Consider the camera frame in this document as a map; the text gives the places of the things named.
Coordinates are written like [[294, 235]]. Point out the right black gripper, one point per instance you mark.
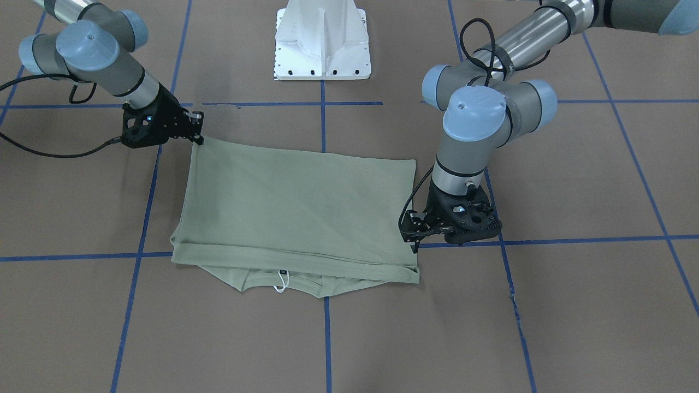
[[167, 111]]

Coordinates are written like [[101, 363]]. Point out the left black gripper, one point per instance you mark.
[[435, 206]]

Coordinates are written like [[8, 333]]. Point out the olive green long-sleeve shirt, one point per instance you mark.
[[321, 223]]

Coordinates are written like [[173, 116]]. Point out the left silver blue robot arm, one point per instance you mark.
[[483, 110]]

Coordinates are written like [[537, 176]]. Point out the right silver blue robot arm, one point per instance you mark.
[[96, 46]]

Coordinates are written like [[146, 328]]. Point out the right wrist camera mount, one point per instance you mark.
[[142, 127]]

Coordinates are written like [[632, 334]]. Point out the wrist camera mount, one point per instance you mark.
[[471, 216], [142, 127]]

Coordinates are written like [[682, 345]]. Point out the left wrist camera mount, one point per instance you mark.
[[471, 216]]

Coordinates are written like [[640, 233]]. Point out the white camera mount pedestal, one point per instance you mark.
[[321, 40]]

